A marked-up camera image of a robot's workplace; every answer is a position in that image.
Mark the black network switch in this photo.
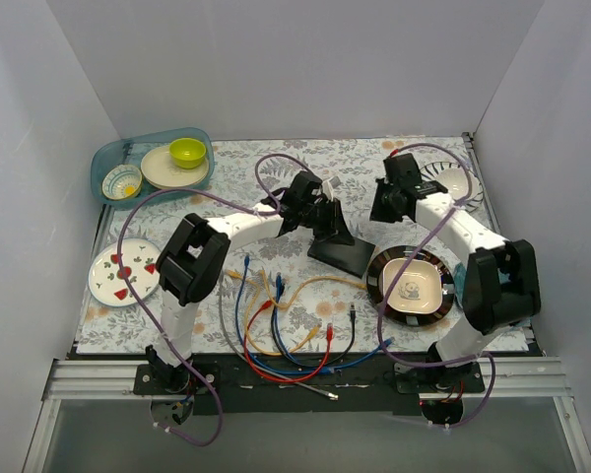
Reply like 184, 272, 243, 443
307, 238, 375, 278

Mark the yellow ethernet cable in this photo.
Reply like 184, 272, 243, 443
259, 270, 368, 311
225, 268, 322, 357

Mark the black ethernet cable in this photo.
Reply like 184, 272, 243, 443
269, 295, 359, 369

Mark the red ethernet cable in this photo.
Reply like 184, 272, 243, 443
243, 300, 336, 383

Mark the blue ethernet cable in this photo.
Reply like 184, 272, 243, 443
272, 271, 396, 372
233, 253, 336, 374

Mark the grey ethernet cable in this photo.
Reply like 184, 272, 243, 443
218, 283, 340, 401

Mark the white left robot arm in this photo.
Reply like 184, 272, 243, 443
156, 170, 363, 394

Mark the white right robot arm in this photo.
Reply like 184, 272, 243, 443
370, 149, 541, 392

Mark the floral table mat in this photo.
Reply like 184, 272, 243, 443
76, 137, 531, 355

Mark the white bowl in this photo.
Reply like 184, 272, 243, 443
435, 168, 480, 200

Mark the striped blue white plate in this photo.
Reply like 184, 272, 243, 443
420, 162, 484, 213

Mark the black striped round plate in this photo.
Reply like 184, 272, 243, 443
365, 245, 455, 327

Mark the square panda dish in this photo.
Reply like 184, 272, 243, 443
386, 259, 444, 318

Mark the teal scalloped plate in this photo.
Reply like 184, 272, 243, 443
453, 263, 531, 330

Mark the lime green bowl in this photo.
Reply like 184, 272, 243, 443
168, 138, 207, 169

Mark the cream plate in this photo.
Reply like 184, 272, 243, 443
140, 146, 211, 189

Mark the strawberry pattern plate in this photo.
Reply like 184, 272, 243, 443
88, 238, 160, 307

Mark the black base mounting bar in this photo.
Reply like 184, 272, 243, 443
132, 354, 488, 423

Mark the small patterned bowl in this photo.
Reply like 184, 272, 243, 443
101, 165, 143, 201

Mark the teal plastic tray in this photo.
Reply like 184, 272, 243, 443
90, 127, 215, 210

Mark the aluminium frame rail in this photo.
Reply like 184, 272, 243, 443
24, 357, 591, 472

